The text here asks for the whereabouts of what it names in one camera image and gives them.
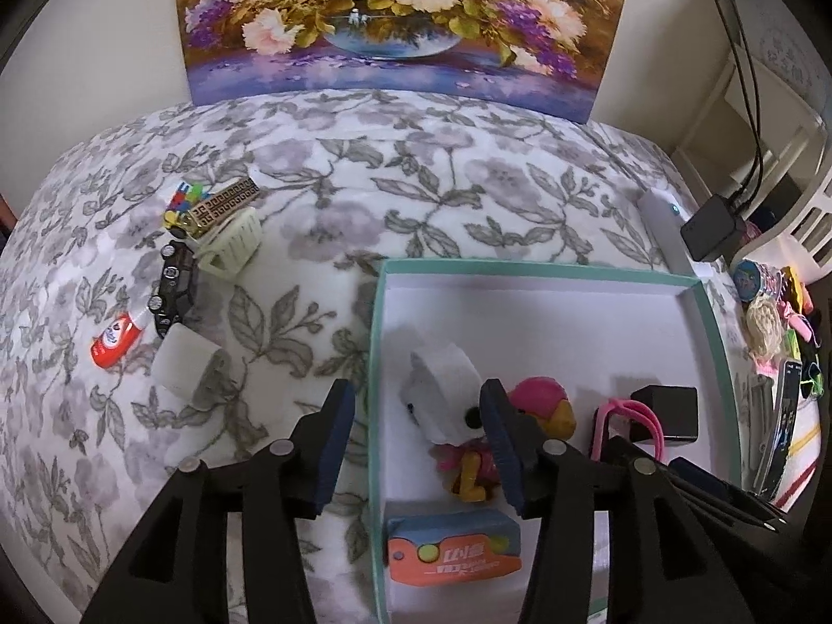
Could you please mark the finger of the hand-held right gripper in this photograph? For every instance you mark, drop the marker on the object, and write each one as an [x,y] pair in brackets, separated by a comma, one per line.
[705,476]
[734,511]

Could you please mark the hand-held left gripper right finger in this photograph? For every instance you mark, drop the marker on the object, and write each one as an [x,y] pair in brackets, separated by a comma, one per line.
[504,448]

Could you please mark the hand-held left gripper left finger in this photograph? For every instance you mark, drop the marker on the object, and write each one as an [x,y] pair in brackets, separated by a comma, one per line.
[335,448]

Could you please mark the pink and yellow doll toy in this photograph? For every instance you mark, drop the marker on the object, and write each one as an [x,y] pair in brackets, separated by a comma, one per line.
[539,400]

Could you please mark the black cube box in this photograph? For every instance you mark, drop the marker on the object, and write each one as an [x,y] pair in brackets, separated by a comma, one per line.
[673,413]

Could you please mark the pink loop band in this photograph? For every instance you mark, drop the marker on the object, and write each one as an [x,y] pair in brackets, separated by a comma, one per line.
[647,417]

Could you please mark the orange blue toy bus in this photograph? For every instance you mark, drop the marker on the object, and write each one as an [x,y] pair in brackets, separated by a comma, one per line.
[455,559]

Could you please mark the teal-rimmed white tray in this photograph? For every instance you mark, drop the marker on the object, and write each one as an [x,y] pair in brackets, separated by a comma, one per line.
[552,325]

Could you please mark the white cube box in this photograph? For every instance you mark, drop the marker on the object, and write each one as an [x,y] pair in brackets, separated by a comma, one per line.
[182,364]

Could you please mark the cream hair claw clip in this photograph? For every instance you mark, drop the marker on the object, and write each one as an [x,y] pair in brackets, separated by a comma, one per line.
[231,250]

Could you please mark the black toy car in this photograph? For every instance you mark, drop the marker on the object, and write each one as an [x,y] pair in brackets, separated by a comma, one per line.
[172,286]

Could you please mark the red and white tube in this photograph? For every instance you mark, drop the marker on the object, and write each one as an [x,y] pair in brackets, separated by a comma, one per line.
[114,341]

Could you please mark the gold patterned hair clip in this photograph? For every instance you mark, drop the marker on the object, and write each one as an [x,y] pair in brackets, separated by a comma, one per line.
[224,205]

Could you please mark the colourful toy bricks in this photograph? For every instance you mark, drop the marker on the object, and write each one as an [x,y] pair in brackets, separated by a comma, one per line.
[179,201]

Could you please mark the black smartphone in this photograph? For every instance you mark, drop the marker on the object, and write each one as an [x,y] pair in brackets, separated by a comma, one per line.
[783,416]

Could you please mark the white cloth with coloured stripes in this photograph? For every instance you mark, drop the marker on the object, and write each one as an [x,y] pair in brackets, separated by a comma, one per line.
[809,442]

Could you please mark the cream knitted flower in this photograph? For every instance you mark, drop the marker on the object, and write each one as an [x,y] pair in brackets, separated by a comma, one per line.
[760,325]

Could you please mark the pile of colourful hair accessories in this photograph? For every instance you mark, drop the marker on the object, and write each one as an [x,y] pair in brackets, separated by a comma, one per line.
[796,286]

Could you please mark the black charger adapter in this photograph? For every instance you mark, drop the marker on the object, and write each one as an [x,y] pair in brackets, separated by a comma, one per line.
[712,227]

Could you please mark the white power strip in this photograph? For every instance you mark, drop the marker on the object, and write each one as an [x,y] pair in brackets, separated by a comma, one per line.
[660,221]

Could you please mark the white lattice basket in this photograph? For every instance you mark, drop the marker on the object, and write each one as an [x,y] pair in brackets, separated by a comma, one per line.
[819,214]

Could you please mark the grey floral blanket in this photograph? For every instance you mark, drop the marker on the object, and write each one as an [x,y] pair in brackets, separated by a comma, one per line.
[455,156]

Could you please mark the white wooden rack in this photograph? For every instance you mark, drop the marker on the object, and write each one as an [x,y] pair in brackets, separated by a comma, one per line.
[793,104]

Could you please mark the brown wooden furniture edge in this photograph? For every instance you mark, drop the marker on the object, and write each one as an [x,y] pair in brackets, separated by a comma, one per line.
[5,218]

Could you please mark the grey patterned cloth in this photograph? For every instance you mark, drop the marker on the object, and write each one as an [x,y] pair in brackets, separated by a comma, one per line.
[786,45]

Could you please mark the flower painting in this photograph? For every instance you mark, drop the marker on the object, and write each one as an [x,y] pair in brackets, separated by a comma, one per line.
[390,13]

